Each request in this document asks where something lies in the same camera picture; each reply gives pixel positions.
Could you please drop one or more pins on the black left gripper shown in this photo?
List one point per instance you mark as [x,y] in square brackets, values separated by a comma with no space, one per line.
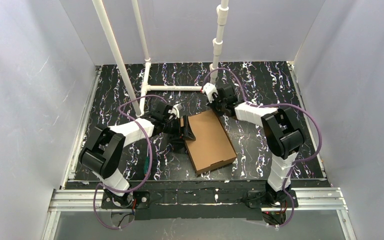
[183,129]

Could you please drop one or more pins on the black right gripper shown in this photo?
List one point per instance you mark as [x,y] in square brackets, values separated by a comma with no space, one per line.
[216,108]

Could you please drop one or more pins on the brown cardboard box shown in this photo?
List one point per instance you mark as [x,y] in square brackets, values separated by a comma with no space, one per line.
[212,148]

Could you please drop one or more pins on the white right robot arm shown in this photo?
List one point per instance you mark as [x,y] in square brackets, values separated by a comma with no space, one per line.
[283,133]

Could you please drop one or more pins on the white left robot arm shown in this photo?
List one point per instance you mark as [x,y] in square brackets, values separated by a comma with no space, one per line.
[103,149]

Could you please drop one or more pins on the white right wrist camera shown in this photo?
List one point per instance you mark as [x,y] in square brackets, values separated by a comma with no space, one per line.
[210,91]

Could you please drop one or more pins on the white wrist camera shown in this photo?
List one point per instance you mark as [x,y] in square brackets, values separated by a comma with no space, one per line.
[174,113]
[210,91]

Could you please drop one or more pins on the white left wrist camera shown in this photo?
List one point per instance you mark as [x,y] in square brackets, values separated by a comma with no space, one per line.
[174,113]

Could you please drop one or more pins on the green handled screwdriver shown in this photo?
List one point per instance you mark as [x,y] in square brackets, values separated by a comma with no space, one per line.
[146,165]

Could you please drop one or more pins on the black front mounting rail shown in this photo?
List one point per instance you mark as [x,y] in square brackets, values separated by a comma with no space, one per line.
[208,199]

